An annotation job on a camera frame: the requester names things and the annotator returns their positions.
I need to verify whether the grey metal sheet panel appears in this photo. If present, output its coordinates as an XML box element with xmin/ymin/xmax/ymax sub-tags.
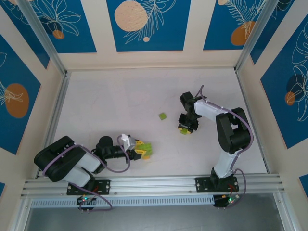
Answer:
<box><xmin>24</xmin><ymin>192</ymin><xmax>286</xmax><ymax>231</ymax></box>

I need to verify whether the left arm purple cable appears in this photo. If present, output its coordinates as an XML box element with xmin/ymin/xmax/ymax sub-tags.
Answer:
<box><xmin>42</xmin><ymin>135</ymin><xmax>132</xmax><ymax>212</ymax></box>

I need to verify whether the grey slotted cable duct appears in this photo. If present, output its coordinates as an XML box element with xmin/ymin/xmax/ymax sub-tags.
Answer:
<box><xmin>31</xmin><ymin>195</ymin><xmax>215</xmax><ymax>208</ymax></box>

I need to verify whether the aluminium side rail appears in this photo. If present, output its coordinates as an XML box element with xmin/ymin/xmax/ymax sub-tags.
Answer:
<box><xmin>39</xmin><ymin>72</ymin><xmax>71</xmax><ymax>170</ymax></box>
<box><xmin>234</xmin><ymin>68</ymin><xmax>270</xmax><ymax>174</ymax></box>

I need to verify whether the aluminium frame post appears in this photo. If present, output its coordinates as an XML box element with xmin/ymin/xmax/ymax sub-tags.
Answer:
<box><xmin>235</xmin><ymin>0</ymin><xmax>275</xmax><ymax>73</ymax></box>
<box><xmin>18</xmin><ymin>0</ymin><xmax>67</xmax><ymax>76</ymax></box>

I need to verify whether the long aluminium base rail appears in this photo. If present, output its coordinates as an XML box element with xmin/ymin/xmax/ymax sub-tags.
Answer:
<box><xmin>20</xmin><ymin>174</ymin><xmax>286</xmax><ymax>198</ymax></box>

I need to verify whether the small circuit board with LED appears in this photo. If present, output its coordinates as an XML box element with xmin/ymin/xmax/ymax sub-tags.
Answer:
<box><xmin>213</xmin><ymin>194</ymin><xmax>240</xmax><ymax>210</ymax></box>
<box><xmin>77</xmin><ymin>195</ymin><xmax>97</xmax><ymax>210</ymax></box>

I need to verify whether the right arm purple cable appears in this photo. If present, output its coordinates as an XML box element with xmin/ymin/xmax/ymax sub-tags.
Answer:
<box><xmin>195</xmin><ymin>84</ymin><xmax>255</xmax><ymax>195</ymax></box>

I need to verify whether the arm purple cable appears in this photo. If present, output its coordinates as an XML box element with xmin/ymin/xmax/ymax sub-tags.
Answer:
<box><xmin>195</xmin><ymin>84</ymin><xmax>255</xmax><ymax>195</ymax></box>
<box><xmin>42</xmin><ymin>135</ymin><xmax>132</xmax><ymax>212</ymax></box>

